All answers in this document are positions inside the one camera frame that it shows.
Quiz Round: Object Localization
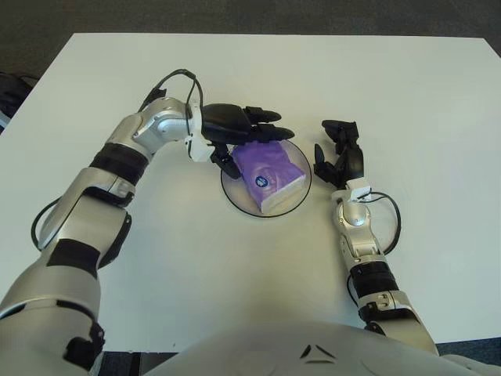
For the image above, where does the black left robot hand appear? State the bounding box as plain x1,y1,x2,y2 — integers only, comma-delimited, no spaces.
199,103,297,180

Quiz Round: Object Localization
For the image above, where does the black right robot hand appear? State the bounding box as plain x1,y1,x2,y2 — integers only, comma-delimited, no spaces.
312,119,366,193

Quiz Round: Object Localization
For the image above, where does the purple tissue paper pack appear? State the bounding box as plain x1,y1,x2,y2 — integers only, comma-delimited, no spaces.
230,140,308,215

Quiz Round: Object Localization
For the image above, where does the white plate with black rim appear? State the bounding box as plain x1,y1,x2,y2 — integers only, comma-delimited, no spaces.
220,139,313,218

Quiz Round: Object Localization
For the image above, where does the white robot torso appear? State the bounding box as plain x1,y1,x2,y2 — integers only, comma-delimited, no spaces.
84,320,501,376

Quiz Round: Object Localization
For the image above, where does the black bag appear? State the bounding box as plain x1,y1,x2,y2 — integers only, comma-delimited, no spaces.
0,73,40,126

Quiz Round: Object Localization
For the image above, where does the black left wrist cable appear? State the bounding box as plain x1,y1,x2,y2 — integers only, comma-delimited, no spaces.
139,69,204,157

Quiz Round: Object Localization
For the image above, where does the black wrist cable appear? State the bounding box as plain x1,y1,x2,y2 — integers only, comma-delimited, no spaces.
366,190,403,255
139,69,204,157

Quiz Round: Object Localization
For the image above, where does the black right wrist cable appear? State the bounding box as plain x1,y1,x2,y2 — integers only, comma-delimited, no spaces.
366,190,403,255

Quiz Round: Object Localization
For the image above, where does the black left elbow cable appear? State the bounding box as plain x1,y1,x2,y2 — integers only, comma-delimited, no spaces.
31,197,63,252

